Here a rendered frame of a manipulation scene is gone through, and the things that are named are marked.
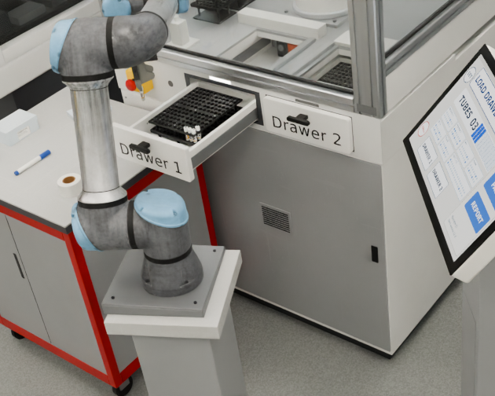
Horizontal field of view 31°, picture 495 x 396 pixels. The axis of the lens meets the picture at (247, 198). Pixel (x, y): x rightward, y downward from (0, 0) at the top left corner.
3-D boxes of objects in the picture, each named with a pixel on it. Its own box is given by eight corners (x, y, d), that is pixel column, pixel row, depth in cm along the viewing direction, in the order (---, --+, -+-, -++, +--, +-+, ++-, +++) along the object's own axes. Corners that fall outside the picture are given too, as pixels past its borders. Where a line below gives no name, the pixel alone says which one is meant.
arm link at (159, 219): (189, 258, 207) (182, 210, 200) (132, 261, 208) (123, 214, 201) (194, 229, 217) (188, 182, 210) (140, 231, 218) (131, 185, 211)
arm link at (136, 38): (159, 20, 189) (186, -28, 233) (108, 23, 190) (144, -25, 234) (166, 72, 194) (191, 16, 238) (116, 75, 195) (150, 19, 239)
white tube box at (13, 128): (10, 147, 285) (5, 133, 282) (-6, 140, 290) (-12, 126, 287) (40, 128, 292) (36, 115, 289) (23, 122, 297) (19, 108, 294)
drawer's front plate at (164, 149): (191, 182, 245) (184, 149, 238) (116, 156, 261) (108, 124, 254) (195, 179, 246) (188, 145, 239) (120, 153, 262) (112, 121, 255)
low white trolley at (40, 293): (122, 411, 289) (64, 226, 246) (1, 341, 324) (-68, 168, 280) (233, 304, 324) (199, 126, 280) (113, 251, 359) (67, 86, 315)
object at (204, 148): (189, 173, 246) (186, 155, 242) (123, 150, 260) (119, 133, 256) (275, 106, 270) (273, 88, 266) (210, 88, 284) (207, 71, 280)
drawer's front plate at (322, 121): (350, 154, 246) (347, 120, 239) (266, 130, 262) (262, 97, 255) (353, 151, 247) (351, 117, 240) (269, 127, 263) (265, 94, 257)
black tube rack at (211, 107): (197, 154, 253) (193, 135, 249) (152, 139, 262) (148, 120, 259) (245, 117, 266) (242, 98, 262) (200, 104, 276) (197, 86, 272)
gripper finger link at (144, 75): (158, 92, 256) (152, 62, 251) (137, 96, 256) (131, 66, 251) (157, 87, 259) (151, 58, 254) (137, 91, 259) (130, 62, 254)
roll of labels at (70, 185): (71, 200, 255) (67, 189, 253) (55, 193, 259) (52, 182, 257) (89, 188, 260) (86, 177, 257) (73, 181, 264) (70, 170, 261)
